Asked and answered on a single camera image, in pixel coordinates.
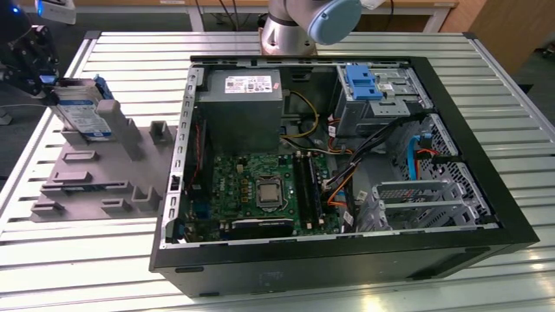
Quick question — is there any blue drive latch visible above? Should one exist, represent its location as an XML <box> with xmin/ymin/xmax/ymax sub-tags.
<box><xmin>346</xmin><ymin>64</ymin><xmax>383</xmax><ymax>101</ymax></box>

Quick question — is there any black graphics card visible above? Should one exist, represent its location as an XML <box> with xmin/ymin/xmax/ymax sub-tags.
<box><xmin>230</xmin><ymin>218</ymin><xmax>295</xmax><ymax>240</ymax></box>

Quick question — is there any CPU socket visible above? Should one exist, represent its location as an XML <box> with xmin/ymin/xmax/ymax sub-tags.
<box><xmin>254</xmin><ymin>175</ymin><xmax>290</xmax><ymax>212</ymax></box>

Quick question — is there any black open PC case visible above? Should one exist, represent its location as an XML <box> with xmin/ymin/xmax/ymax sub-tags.
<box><xmin>148</xmin><ymin>55</ymin><xmax>542</xmax><ymax>297</ymax></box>

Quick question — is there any metal optical drive cage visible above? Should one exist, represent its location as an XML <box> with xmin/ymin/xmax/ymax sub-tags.
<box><xmin>334</xmin><ymin>63</ymin><xmax>435</xmax><ymax>137</ymax></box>

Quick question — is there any silver disk bay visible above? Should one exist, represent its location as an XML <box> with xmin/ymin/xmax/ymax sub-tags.
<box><xmin>358</xmin><ymin>180</ymin><xmax>499</xmax><ymax>233</ymax></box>

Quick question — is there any hard disk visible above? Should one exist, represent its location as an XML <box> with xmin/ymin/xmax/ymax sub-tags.
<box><xmin>39</xmin><ymin>73</ymin><xmax>115</xmax><ymax>144</ymax></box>

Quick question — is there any silver CPU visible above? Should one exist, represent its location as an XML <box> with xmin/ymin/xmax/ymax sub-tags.
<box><xmin>259</xmin><ymin>185</ymin><xmax>282</xmax><ymax>201</ymax></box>

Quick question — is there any wooden cabinet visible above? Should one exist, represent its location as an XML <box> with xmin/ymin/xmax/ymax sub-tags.
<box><xmin>440</xmin><ymin>0</ymin><xmax>555</xmax><ymax>77</ymax></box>

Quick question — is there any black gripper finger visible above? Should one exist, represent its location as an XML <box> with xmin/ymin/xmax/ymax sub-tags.
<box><xmin>0</xmin><ymin>63</ymin><xmax>47</xmax><ymax>99</ymax></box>
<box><xmin>8</xmin><ymin>25</ymin><xmax>60</xmax><ymax>86</ymax></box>

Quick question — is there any black cable bundle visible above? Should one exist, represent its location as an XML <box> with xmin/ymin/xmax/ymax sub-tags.
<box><xmin>323</xmin><ymin>116</ymin><xmax>424</xmax><ymax>191</ymax></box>

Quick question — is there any green motherboard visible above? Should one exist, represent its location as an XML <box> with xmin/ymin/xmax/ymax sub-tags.
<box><xmin>186</xmin><ymin>152</ymin><xmax>348</xmax><ymax>243</ymax></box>

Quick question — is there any red orange wire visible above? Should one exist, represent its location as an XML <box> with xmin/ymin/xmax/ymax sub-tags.
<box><xmin>415</xmin><ymin>148</ymin><xmax>442</xmax><ymax>162</ymax></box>

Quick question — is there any blue wire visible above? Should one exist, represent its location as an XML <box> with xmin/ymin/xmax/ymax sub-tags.
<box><xmin>407</xmin><ymin>133</ymin><xmax>432</xmax><ymax>181</ymax></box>

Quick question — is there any grey power supply unit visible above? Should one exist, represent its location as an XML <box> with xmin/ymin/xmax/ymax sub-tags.
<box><xmin>198</xmin><ymin>70</ymin><xmax>286</xmax><ymax>155</ymax></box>

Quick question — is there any yellow wire bundle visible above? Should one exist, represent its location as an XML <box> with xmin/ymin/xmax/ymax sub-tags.
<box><xmin>280</xmin><ymin>90</ymin><xmax>320</xmax><ymax>140</ymax></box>

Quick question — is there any grey parts rack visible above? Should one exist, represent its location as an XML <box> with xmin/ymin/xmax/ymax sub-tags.
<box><xmin>31</xmin><ymin>99</ymin><xmax>180</xmax><ymax>226</ymax></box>

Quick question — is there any white workbench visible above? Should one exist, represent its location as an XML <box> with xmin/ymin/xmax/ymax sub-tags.
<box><xmin>76</xmin><ymin>0</ymin><xmax>460</xmax><ymax>33</ymax></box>

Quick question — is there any black RAM stick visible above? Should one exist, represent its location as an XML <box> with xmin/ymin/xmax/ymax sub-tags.
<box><xmin>304</xmin><ymin>151</ymin><xmax>326</xmax><ymax>226</ymax></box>

